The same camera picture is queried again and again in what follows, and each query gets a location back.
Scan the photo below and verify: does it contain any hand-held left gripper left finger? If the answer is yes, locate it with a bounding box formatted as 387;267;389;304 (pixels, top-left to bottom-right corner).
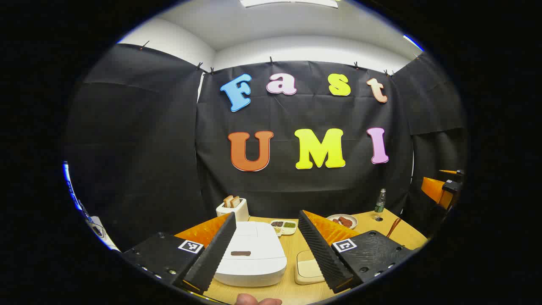
121;212;237;295

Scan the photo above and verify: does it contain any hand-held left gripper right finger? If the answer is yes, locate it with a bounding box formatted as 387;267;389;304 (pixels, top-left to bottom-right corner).
299;210;415;294

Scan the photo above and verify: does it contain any white rice cooker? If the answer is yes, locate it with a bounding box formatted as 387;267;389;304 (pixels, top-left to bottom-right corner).
214;221;288;287

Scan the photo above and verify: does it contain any white toaster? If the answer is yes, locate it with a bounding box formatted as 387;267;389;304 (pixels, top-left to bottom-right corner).
216;197;249;223

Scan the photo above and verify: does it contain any white divided grain dish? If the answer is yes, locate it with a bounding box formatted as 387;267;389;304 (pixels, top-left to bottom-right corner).
270;219;297;236

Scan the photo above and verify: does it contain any white round plate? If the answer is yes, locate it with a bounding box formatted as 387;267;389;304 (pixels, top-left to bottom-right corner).
326;214;358;230

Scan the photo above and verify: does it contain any green label water bottle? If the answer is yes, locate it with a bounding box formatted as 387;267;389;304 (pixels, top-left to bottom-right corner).
374;189;387;221

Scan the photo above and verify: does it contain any white plastic object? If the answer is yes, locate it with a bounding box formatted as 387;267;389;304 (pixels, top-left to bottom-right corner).
85;215;121;252

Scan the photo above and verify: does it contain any black backdrop cloth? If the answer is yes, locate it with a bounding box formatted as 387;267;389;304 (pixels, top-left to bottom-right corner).
64;42;468;252

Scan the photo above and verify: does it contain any ceiling light panel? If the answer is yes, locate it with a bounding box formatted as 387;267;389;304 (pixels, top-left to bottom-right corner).
239;0;339;8

